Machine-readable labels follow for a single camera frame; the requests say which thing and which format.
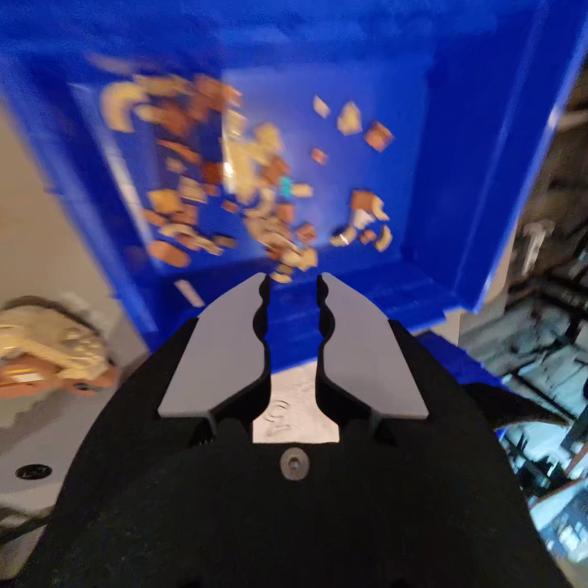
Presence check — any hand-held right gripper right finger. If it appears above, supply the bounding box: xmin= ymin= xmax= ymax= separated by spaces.
xmin=315 ymin=272 xmax=431 ymax=437

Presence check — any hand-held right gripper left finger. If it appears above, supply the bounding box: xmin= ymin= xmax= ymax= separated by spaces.
xmin=157 ymin=273 xmax=273 ymax=436

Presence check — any pile of small toy bricks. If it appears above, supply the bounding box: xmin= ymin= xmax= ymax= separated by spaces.
xmin=99 ymin=73 xmax=396 ymax=284

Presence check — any blue plastic bin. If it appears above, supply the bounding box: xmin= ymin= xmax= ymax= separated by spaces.
xmin=0 ymin=0 xmax=588 ymax=391

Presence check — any grey desk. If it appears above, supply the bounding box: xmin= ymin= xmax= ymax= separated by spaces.
xmin=0 ymin=103 xmax=159 ymax=579

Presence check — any white printed paper sheet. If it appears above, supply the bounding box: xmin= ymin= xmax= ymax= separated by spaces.
xmin=252 ymin=367 xmax=341 ymax=444

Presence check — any tan brick model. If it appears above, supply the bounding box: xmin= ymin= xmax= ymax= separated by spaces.
xmin=0 ymin=296 xmax=124 ymax=397

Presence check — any dark cluttered shelf rack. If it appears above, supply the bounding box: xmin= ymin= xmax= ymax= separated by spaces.
xmin=459 ymin=55 xmax=588 ymax=579

